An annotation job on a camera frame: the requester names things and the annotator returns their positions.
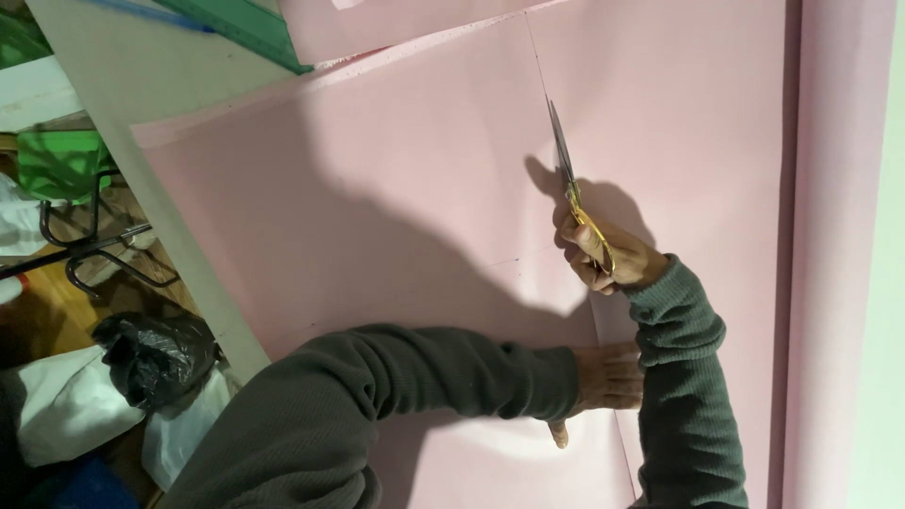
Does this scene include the person's right hand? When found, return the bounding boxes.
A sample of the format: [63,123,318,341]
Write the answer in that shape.
[559,213,670,296]

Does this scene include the person's left hand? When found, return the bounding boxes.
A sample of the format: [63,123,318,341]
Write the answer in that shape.
[548,342,644,451]

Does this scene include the gold-handled scissors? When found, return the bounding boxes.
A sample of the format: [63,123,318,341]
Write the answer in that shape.
[547,99,617,277]

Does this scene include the large pink sheet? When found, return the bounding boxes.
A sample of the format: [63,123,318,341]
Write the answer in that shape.
[131,0,803,509]

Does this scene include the pink sheet roll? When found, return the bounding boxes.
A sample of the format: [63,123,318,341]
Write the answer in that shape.
[781,0,900,509]

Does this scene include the small pink sheet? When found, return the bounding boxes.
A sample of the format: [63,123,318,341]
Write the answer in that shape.
[279,0,567,68]

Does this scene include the white plastic bag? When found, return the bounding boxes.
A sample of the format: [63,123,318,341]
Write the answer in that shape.
[140,364,243,493]

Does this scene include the black plastic bag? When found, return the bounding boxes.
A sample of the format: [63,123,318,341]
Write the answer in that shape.
[92,312,221,412]

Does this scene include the green plastic ruler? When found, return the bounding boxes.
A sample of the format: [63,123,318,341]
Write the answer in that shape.
[152,0,315,76]

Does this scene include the blue object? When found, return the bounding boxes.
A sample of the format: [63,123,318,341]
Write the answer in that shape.
[39,452,144,509]

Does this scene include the white cloth bag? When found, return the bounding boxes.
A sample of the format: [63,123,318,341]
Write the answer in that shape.
[17,345,147,469]

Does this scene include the blue strip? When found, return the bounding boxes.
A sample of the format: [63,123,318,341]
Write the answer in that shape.
[90,0,214,34]

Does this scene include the green cloth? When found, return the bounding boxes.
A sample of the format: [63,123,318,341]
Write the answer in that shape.
[17,130,115,206]

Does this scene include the white cloth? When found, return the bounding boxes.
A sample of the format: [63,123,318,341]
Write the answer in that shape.
[0,172,52,257]

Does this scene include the white board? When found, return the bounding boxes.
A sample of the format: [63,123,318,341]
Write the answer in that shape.
[0,55,84,133]

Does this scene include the green plastic item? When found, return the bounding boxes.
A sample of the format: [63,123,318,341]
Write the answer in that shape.
[0,7,55,69]

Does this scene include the black metal frame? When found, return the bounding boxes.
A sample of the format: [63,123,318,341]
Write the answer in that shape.
[0,168,182,299]

